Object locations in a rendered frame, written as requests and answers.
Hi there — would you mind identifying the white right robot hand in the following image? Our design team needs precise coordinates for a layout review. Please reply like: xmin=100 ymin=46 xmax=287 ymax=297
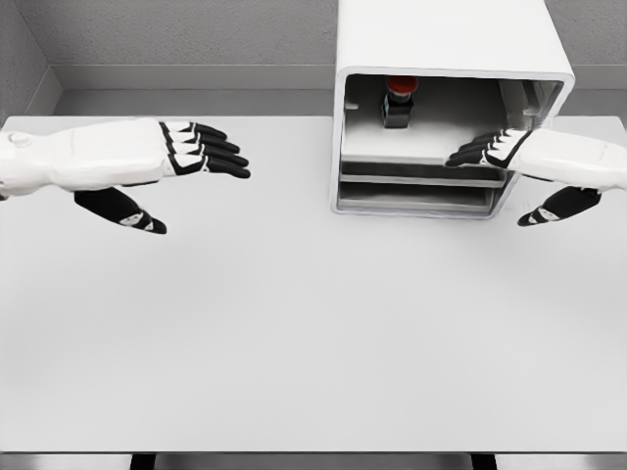
xmin=444 ymin=125 xmax=608 ymax=228

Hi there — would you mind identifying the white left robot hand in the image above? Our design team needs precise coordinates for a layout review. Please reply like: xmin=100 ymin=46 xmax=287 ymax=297
xmin=47 ymin=117 xmax=252 ymax=235

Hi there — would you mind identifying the white cabinet drawer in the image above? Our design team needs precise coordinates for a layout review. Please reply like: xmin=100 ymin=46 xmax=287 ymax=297
xmin=336 ymin=181 xmax=497 ymax=215
xmin=339 ymin=163 xmax=506 ymax=189
xmin=341 ymin=118 xmax=511 ymax=171

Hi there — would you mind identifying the white tabletop storage cabinet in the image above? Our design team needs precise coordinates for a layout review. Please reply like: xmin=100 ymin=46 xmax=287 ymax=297
xmin=330 ymin=0 xmax=576 ymax=221

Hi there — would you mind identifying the black red-button load switch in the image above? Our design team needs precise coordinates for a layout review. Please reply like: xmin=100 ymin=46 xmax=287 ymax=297
xmin=381 ymin=75 xmax=419 ymax=130

